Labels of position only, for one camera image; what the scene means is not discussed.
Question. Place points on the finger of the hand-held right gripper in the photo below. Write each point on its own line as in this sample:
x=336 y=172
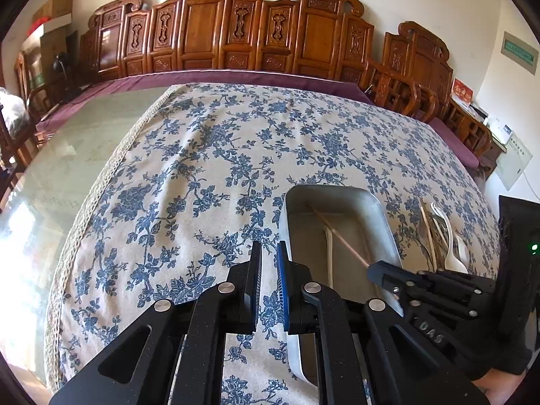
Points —
x=388 y=274
x=460 y=282

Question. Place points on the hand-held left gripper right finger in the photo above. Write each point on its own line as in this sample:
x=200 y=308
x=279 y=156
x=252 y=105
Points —
x=282 y=287

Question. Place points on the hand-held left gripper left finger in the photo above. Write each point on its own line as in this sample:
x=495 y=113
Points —
x=255 y=287

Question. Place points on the white plastic spoon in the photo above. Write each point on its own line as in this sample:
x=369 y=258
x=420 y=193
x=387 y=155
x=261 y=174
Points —
x=455 y=258

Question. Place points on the rectangular metal tray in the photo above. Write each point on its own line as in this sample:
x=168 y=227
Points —
x=358 y=228

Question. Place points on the brown wooden chopstick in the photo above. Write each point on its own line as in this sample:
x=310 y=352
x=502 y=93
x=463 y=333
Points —
x=341 y=238
x=427 y=228

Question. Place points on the person's right hand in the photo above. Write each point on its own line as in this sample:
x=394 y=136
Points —
x=502 y=386

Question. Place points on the blue floral tablecloth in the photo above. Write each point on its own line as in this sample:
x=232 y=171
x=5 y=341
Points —
x=202 y=185

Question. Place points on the purple seat cushion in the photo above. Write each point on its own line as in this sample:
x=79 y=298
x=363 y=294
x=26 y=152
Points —
x=455 y=143

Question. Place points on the wooden armchair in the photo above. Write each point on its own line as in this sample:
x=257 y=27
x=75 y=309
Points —
x=394 y=88
x=468 y=128

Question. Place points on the white blue box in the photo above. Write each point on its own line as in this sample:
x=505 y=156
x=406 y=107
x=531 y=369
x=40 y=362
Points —
x=502 y=131

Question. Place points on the white desktop device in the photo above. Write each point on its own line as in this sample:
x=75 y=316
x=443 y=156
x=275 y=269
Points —
x=480 y=113

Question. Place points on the red box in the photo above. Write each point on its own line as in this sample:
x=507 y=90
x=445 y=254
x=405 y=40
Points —
x=462 y=92

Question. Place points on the carved wooden bench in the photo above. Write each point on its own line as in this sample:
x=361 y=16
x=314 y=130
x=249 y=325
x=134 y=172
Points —
x=314 y=33
x=202 y=29
x=424 y=57
x=112 y=46

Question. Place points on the black desk lamp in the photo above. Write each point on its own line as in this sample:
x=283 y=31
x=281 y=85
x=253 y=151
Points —
x=59 y=65

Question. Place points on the clear plastic bag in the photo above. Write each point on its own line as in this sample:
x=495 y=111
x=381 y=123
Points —
x=12 y=112

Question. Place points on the cardboard box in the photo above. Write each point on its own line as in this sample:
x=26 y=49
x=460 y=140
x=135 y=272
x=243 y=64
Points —
x=52 y=52
x=55 y=6

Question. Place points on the white wall panel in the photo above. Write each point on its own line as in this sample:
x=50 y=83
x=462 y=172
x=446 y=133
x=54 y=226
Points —
x=514 y=160

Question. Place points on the green wall sign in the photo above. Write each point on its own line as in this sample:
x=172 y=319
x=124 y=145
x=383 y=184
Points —
x=519 y=49

